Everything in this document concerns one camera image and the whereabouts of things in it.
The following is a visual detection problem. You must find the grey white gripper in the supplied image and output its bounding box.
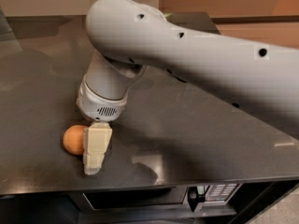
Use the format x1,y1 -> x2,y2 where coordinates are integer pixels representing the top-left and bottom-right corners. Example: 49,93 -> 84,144
77,77 -> 127,175

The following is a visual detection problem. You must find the orange fruit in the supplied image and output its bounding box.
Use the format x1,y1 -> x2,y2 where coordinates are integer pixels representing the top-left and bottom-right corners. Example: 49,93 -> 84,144
63,125 -> 85,155

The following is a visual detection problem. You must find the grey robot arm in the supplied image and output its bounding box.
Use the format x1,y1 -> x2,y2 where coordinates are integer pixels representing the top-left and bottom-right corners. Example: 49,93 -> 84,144
77,0 -> 299,136

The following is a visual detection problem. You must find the microwave oven under counter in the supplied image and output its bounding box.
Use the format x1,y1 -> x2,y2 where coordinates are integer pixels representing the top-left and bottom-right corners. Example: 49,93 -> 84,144
70,183 -> 241,212

